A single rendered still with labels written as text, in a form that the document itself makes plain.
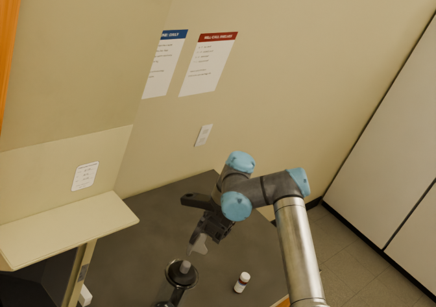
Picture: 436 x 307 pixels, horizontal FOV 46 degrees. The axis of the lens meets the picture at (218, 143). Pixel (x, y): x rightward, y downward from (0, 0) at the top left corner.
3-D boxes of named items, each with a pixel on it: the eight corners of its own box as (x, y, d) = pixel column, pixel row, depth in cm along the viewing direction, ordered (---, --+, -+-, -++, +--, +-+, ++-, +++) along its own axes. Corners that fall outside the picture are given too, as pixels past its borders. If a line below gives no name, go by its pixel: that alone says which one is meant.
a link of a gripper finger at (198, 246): (196, 267, 147) (212, 241, 145) (180, 256, 149) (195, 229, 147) (201, 265, 150) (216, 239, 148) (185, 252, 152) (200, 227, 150)
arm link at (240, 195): (260, 193, 122) (259, 165, 131) (215, 203, 124) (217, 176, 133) (269, 217, 126) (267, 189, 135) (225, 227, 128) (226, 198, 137)
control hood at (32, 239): (-21, 261, 110) (-16, 229, 105) (104, 217, 134) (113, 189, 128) (4, 301, 105) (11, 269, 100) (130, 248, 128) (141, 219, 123)
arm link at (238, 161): (229, 163, 131) (230, 144, 138) (215, 195, 136) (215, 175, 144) (258, 172, 132) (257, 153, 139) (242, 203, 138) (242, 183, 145)
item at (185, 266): (176, 261, 167) (182, 247, 163) (199, 278, 164) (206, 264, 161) (160, 276, 159) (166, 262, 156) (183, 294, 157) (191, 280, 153)
